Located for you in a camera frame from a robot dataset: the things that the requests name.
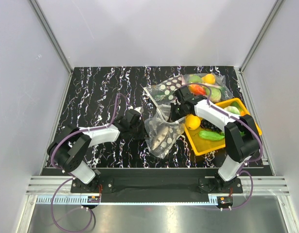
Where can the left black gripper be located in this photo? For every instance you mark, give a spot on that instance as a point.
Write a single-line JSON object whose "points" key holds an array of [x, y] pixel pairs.
{"points": [[143, 134]]}

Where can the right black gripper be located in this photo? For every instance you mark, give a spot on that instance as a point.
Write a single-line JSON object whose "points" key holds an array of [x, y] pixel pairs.
{"points": [[173, 118]]}

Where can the yellow fake lemon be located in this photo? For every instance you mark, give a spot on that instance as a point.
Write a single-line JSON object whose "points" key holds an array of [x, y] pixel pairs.
{"points": [[192, 122]]}

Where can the clear zip bag with mushroom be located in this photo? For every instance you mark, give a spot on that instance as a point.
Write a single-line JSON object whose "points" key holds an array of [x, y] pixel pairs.
{"points": [[156, 96]]}

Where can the clear zip bag with lemon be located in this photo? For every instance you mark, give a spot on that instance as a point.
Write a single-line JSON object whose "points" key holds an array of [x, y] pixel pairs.
{"points": [[157, 122]]}

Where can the grey fake fish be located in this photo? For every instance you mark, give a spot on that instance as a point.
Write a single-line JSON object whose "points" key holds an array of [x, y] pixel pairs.
{"points": [[163, 139]]}

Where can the green fake bok choy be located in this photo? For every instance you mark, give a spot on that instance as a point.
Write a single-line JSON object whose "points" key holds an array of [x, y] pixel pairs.
{"points": [[234, 108]]}

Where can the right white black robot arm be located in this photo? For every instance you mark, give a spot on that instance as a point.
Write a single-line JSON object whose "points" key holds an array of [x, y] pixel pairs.
{"points": [[232, 165]]}

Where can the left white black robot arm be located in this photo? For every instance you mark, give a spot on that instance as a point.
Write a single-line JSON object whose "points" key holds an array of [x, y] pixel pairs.
{"points": [[69, 147]]}

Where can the black fake grape bunch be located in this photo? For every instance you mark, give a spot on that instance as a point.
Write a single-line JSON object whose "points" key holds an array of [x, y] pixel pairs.
{"points": [[209, 126]]}

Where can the green fake bitter gourd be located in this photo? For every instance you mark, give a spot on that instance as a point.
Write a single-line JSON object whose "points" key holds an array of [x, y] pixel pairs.
{"points": [[211, 136]]}

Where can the clear bag of fake fruit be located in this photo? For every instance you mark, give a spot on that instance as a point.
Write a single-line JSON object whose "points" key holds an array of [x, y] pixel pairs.
{"points": [[208, 85]]}

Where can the yellow plastic tray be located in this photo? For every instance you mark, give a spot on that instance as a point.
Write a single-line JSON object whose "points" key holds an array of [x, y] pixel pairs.
{"points": [[207, 145]]}

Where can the black marble pattern mat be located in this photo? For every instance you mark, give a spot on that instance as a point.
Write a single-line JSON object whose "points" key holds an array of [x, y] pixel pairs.
{"points": [[94, 93]]}

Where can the left small connector board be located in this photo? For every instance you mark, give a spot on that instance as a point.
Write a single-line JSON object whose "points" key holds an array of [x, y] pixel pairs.
{"points": [[94, 198]]}

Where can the small connector board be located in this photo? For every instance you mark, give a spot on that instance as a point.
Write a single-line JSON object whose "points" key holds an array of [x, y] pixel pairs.
{"points": [[225, 201], [94, 198]]}

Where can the right small connector board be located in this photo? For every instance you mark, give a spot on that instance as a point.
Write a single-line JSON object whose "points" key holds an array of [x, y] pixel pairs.
{"points": [[225, 201]]}

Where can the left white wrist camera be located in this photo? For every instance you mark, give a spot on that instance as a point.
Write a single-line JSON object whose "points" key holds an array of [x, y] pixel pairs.
{"points": [[138, 109]]}

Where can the slotted white cable duct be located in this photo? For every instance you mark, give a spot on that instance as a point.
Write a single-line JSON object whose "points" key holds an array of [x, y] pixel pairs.
{"points": [[201, 200]]}

